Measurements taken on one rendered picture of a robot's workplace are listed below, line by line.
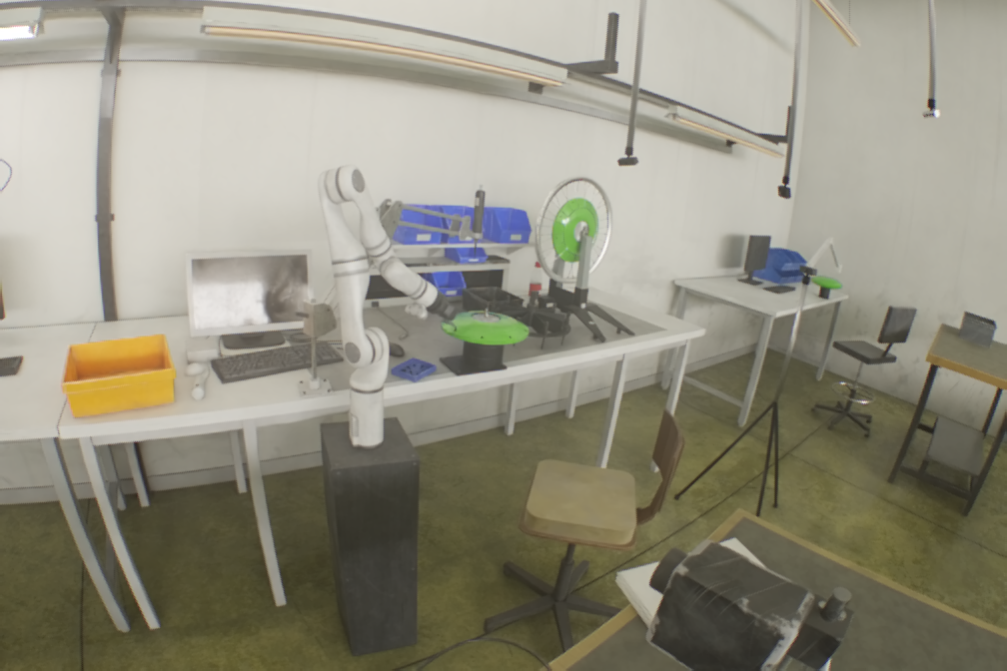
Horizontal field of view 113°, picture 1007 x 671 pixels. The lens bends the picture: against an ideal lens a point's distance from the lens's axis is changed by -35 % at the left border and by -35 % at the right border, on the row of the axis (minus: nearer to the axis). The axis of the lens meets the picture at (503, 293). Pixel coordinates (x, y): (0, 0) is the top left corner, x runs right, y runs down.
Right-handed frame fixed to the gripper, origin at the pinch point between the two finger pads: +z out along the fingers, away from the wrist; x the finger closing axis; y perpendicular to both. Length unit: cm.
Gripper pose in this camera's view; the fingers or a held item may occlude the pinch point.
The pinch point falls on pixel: (456, 327)
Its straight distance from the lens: 170.4
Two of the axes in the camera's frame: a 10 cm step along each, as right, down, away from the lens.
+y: 4.7, -8.6, 2.2
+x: -7.3, -2.4, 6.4
